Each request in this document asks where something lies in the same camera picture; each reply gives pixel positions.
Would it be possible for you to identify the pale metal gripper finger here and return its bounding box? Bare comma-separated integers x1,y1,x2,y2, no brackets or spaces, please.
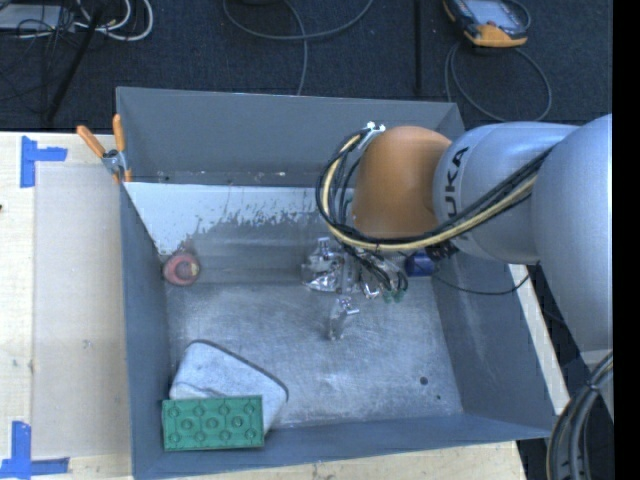
300,236,347,293
326,295,361,342

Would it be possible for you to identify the small blue object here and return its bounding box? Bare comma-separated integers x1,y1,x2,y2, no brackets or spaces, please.
403,252,435,278

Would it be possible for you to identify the grey metal bin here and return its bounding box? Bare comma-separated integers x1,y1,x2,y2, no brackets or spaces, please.
114,86,559,480

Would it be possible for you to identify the grey cloth pad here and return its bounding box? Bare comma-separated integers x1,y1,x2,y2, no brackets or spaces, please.
168,340,290,432

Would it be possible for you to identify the red round object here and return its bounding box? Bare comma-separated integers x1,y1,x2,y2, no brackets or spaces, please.
162,251,203,288

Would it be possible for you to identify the dark green flat block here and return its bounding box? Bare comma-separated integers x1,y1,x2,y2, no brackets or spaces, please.
160,395,266,452

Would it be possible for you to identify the pale wood board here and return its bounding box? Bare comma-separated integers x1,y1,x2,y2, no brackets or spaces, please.
29,160,132,462

